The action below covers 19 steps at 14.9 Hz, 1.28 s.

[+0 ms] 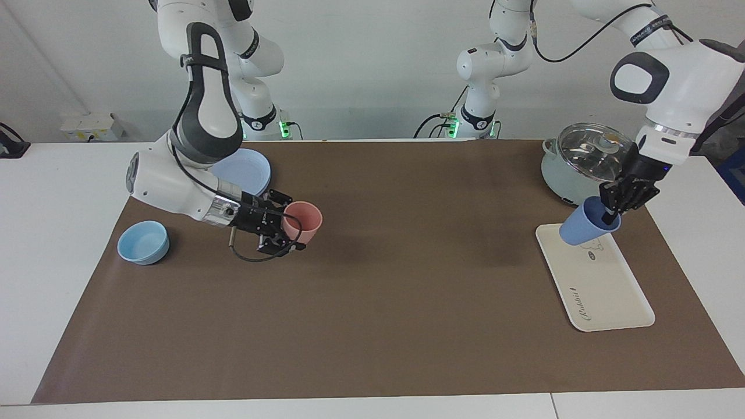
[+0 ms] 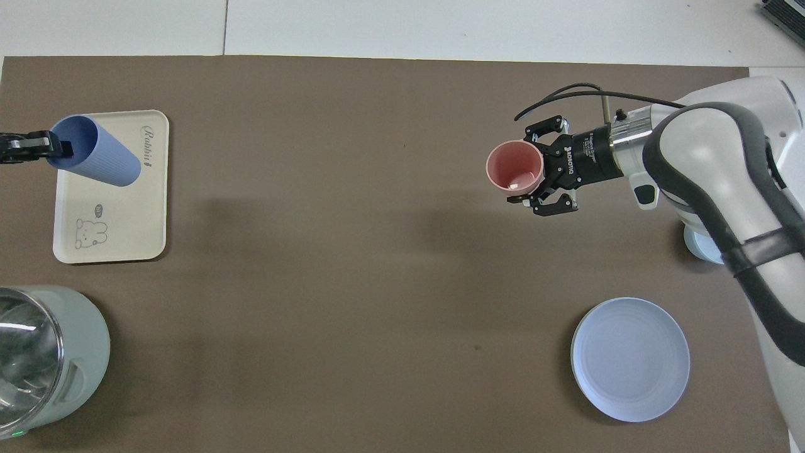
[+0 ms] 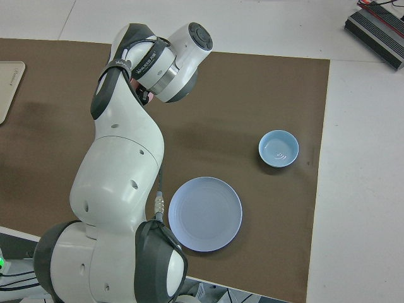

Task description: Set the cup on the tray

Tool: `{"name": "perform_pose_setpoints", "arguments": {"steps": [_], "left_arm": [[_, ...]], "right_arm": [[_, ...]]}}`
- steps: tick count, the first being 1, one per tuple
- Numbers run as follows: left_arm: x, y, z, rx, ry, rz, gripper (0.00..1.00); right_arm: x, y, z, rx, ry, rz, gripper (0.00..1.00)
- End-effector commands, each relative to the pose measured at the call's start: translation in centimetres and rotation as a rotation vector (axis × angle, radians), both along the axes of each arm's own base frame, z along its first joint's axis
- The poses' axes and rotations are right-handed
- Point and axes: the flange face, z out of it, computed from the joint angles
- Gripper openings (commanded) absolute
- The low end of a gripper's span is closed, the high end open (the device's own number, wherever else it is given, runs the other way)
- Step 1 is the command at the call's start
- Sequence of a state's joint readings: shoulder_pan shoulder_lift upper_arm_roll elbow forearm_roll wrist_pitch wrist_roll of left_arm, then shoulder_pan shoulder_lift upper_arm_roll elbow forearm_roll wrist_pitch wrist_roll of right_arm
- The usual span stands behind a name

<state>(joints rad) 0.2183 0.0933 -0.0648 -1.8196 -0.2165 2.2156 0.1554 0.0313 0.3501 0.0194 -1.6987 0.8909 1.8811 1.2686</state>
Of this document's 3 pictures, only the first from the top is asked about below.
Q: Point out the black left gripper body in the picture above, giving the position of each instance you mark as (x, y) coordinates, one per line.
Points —
(643, 171)

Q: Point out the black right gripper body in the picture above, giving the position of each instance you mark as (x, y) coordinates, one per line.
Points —
(256, 218)

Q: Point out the brown paper table mat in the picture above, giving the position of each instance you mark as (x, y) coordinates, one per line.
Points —
(407, 291)

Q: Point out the glass pot lid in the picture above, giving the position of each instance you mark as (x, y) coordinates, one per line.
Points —
(591, 151)

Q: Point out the periwinkle blue plate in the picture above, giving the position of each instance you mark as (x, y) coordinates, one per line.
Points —
(250, 171)

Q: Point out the cream rabbit print tray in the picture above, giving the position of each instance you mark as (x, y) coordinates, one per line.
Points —
(605, 291)

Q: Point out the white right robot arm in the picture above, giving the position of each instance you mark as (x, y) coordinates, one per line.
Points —
(204, 116)

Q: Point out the pale green cooking pot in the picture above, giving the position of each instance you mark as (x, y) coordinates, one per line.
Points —
(564, 183)

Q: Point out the pink cup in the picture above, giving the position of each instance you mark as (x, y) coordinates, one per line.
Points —
(302, 224)

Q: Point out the light blue bowl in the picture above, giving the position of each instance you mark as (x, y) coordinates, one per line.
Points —
(142, 244)

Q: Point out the white power strip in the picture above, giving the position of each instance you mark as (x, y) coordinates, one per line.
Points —
(90, 127)

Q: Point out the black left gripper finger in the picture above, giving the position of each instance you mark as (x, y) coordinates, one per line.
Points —
(640, 198)
(611, 206)

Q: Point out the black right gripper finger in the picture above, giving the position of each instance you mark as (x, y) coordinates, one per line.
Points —
(279, 245)
(280, 198)

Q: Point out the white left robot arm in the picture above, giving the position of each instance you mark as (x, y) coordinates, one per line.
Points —
(681, 81)

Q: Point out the periwinkle blue cup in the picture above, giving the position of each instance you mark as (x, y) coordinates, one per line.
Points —
(582, 228)

